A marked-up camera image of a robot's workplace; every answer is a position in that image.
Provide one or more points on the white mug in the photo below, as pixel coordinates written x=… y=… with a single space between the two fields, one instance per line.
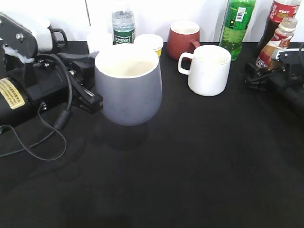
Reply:
x=207 y=69

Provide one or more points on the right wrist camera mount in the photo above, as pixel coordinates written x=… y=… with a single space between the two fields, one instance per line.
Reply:
x=290 y=56

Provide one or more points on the white carton box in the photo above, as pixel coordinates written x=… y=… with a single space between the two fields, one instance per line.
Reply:
x=98 y=42

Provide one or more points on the black mug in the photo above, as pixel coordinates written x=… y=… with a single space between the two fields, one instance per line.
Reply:
x=58 y=43

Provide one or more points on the green sprite bottle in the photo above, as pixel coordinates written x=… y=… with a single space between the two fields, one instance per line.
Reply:
x=236 y=21

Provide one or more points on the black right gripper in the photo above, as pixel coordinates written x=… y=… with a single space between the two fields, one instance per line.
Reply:
x=288 y=88

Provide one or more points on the cola bottle red label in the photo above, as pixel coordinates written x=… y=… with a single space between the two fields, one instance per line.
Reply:
x=279 y=10

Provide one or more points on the grey mug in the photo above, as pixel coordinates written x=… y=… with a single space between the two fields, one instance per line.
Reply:
x=128 y=78

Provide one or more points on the brown coffee drink bottle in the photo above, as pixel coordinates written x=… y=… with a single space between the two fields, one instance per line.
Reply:
x=280 y=40

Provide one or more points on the yellow paper cup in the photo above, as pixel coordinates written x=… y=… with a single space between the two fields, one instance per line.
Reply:
x=151 y=41

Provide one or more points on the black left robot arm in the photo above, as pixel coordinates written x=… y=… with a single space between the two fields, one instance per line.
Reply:
x=11 y=101

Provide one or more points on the red mug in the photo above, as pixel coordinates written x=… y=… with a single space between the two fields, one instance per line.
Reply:
x=184 y=36

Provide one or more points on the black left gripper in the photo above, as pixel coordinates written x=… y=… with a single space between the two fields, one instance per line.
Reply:
x=59 y=78

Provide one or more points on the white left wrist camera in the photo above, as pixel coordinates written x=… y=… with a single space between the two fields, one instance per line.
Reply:
x=24 y=36

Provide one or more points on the clear water bottle green label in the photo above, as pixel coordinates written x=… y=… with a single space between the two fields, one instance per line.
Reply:
x=123 y=24

